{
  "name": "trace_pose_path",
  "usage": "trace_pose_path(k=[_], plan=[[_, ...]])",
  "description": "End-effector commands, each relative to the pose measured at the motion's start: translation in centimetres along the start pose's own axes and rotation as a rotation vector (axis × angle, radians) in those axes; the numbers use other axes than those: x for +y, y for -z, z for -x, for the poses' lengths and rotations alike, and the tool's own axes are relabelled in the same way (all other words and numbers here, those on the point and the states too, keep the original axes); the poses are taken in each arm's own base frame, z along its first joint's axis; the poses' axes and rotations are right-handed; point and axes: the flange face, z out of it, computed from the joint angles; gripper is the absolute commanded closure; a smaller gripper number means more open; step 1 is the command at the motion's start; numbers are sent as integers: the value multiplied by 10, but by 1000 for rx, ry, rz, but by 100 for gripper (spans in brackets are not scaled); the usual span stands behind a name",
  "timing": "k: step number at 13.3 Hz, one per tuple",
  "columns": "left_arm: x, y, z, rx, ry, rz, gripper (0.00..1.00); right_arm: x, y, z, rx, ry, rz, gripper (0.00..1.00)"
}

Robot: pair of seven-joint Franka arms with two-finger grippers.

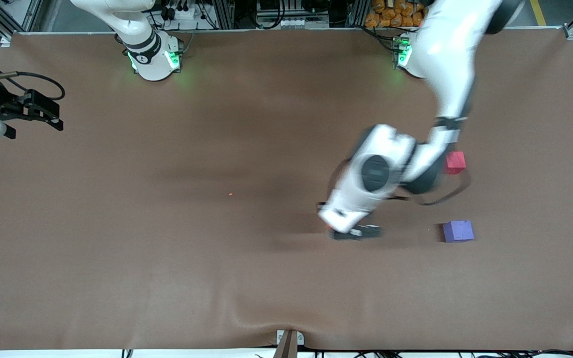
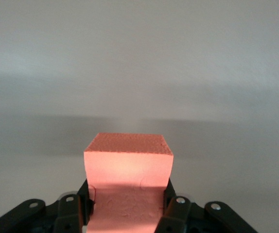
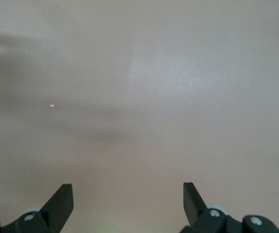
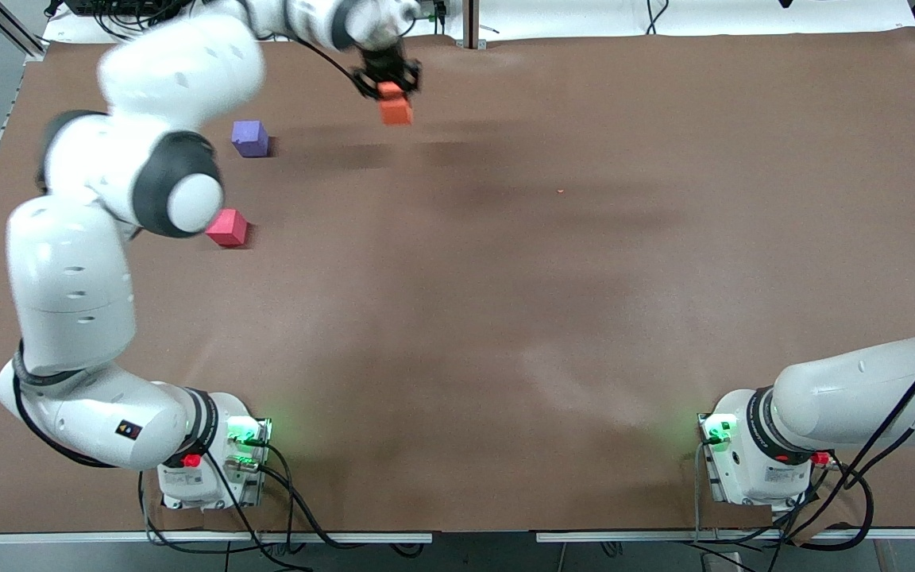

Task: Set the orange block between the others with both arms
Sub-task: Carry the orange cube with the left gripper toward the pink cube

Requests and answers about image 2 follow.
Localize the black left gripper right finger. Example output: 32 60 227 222
155 178 259 233

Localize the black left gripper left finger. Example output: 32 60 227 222
0 178 96 233

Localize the orange foam block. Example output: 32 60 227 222
83 132 174 233

